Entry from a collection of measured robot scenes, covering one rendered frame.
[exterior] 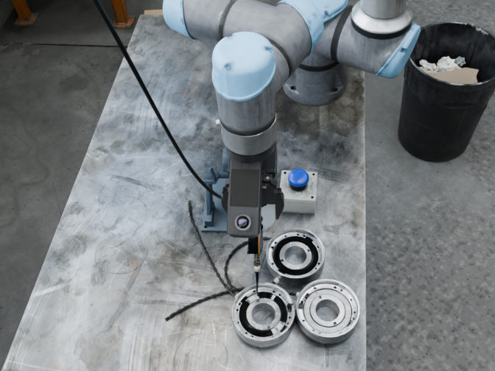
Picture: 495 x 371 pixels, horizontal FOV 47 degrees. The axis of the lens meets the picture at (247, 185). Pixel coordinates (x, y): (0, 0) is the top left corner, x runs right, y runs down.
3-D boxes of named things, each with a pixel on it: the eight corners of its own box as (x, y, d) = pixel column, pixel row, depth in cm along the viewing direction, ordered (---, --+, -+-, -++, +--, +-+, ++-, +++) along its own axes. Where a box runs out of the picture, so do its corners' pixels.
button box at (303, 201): (315, 214, 110) (316, 199, 106) (278, 212, 111) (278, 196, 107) (317, 182, 115) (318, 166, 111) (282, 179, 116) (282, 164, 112)
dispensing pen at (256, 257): (247, 300, 95) (246, 206, 90) (250, 288, 99) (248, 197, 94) (261, 300, 95) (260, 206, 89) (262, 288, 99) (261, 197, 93)
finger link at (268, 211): (282, 207, 97) (276, 173, 89) (281, 236, 93) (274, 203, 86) (264, 207, 97) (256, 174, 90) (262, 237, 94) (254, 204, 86)
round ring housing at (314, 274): (289, 230, 108) (289, 217, 105) (335, 258, 104) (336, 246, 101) (255, 268, 103) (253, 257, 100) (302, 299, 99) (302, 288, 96)
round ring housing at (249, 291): (306, 316, 97) (307, 305, 94) (268, 363, 92) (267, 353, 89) (259, 282, 102) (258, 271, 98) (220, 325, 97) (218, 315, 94)
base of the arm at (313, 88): (285, 60, 138) (284, 27, 131) (347, 62, 137) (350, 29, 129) (279, 104, 129) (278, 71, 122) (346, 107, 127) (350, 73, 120)
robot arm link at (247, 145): (275, 137, 72) (211, 135, 73) (275, 160, 76) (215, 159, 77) (277, 96, 77) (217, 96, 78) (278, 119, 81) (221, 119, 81)
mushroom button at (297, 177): (308, 199, 109) (308, 184, 105) (286, 199, 110) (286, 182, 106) (309, 183, 112) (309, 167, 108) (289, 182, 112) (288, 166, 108)
